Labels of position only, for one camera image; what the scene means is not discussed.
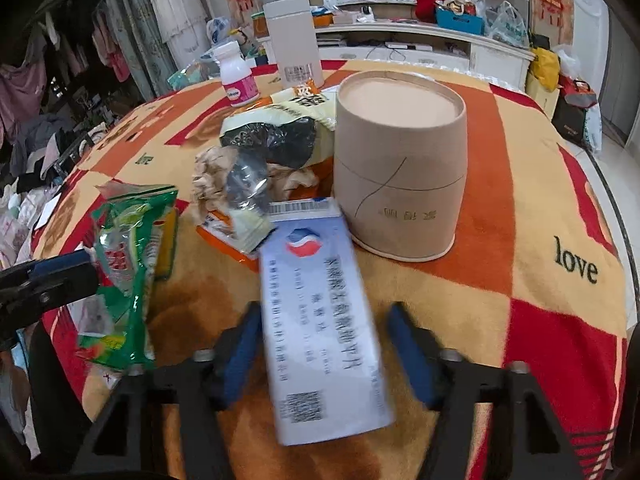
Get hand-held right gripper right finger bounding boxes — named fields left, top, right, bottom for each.
left=387, top=302, right=586, bottom=480

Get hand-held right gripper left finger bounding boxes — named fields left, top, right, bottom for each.
left=65, top=305, right=264, bottom=480

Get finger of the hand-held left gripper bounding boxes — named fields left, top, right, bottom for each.
left=0, top=249, right=102, bottom=333

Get green snack packet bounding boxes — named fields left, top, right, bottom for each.
left=75, top=183, right=180, bottom=371

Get white and blue medicine box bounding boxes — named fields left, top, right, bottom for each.
left=257, top=199, right=396, bottom=447

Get orange snack packet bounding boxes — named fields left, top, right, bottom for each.
left=196, top=209, right=271, bottom=273

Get yellow and black snack bag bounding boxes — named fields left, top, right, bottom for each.
left=219, top=82, right=337, bottom=170

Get clear bag of dried mushrooms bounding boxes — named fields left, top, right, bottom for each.
left=192, top=146, right=321, bottom=222

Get hanging pink clothes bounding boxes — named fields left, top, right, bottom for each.
left=0, top=62, right=48, bottom=131

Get brown cardboard bucket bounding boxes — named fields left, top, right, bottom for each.
left=332, top=71, right=468, bottom=262

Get teal wipes packet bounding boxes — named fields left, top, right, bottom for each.
left=167, top=62, right=221, bottom=92

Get patterned green curtain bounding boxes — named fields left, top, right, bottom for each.
left=102, top=0, right=176, bottom=101

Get white pill bottle pink label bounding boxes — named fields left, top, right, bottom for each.
left=214, top=41, right=260, bottom=107

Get black shopping bag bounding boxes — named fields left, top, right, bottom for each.
left=550, top=92, right=598, bottom=146

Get white lace covered appliance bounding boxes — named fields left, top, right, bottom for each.
left=142, top=0, right=211, bottom=68

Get white plastic bag blue print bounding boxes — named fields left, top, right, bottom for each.
left=206, top=16, right=232, bottom=46

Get white tv cabinet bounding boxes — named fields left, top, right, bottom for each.
left=315, top=20, right=536, bottom=92

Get red bag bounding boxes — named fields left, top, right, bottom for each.
left=559, top=74, right=598, bottom=108

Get white thermos bottle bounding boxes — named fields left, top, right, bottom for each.
left=262, top=0, right=325, bottom=92

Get blue basket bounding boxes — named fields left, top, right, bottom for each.
left=435, top=7, right=486, bottom=36

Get clear plastic bag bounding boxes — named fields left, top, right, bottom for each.
left=487, top=1, right=530, bottom=47

